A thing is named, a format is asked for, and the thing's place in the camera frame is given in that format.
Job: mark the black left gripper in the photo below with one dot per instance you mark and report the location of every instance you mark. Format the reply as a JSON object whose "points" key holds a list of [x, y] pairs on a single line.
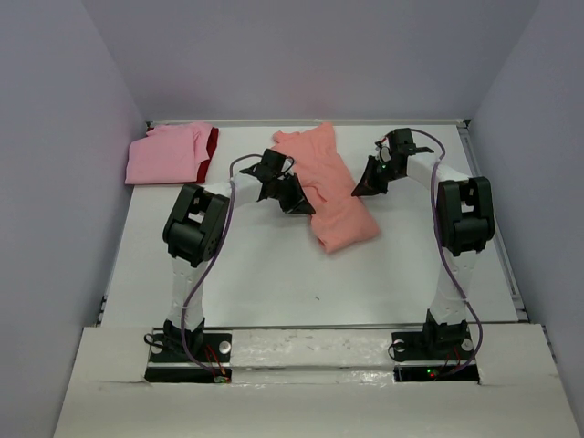
{"points": [[297, 203]]}

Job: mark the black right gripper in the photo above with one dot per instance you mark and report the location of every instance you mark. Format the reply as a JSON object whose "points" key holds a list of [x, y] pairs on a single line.
{"points": [[368, 184]]}

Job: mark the salmon orange t-shirt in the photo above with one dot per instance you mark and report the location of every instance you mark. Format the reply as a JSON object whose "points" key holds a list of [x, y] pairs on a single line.
{"points": [[340, 220]]}

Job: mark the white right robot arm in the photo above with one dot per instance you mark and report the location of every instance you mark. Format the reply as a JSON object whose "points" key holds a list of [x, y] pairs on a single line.
{"points": [[463, 224]]}

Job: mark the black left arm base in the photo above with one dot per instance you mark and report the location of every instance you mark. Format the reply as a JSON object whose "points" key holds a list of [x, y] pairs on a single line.
{"points": [[168, 363]]}

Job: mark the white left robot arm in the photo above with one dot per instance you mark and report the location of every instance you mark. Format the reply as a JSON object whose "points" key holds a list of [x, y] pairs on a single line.
{"points": [[196, 230]]}

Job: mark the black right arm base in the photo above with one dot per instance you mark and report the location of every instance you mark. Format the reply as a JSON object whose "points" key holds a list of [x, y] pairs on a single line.
{"points": [[414, 361]]}

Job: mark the folded dark red t-shirt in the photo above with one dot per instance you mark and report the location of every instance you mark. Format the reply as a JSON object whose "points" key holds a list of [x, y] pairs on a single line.
{"points": [[211, 146]]}

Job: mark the folded pink t-shirt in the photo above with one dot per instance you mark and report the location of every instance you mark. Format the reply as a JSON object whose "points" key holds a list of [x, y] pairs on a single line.
{"points": [[164, 153]]}

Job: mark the white foam front panel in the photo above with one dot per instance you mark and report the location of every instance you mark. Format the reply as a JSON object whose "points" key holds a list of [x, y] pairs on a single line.
{"points": [[317, 383]]}

